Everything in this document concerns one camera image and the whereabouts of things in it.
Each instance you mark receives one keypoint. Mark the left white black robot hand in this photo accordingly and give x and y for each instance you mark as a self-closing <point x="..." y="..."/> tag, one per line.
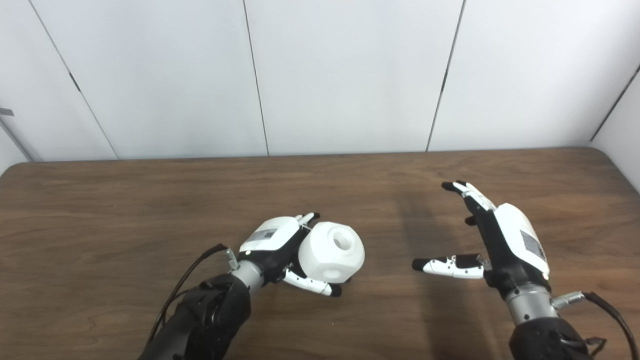
<point x="270" y="235"/>

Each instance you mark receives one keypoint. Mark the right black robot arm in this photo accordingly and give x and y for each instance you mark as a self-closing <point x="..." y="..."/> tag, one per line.
<point x="545" y="335"/>

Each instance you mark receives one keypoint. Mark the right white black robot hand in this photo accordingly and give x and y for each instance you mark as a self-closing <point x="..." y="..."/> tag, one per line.
<point x="515" y="235"/>

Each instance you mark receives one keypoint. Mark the round white plastic piece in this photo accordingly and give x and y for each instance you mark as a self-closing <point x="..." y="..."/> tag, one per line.
<point x="325" y="260"/>

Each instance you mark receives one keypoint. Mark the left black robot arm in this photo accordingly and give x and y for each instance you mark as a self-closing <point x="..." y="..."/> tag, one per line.
<point x="210" y="315"/>

